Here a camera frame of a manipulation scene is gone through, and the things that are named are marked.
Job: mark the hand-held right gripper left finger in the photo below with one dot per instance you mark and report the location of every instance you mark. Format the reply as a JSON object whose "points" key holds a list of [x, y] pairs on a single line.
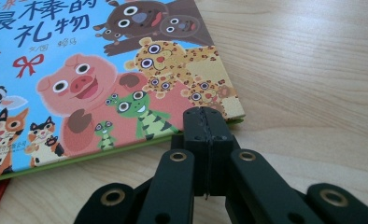
{"points": [[199, 140]]}

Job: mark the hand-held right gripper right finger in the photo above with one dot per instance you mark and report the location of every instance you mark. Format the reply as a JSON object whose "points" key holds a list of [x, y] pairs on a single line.
{"points": [[219, 146]]}

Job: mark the light blue cartoon animal book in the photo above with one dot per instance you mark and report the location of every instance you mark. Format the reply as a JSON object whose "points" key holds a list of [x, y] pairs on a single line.
{"points": [[79, 77]]}

